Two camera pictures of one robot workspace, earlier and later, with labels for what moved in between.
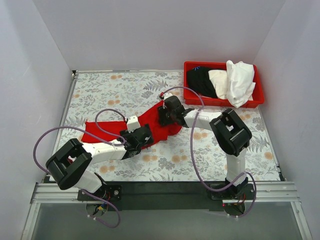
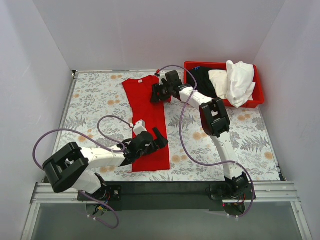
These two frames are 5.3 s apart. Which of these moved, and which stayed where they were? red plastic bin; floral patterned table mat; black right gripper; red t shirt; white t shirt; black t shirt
Moved: red t shirt; black right gripper
Stayed: white t shirt; floral patterned table mat; red plastic bin; black t shirt
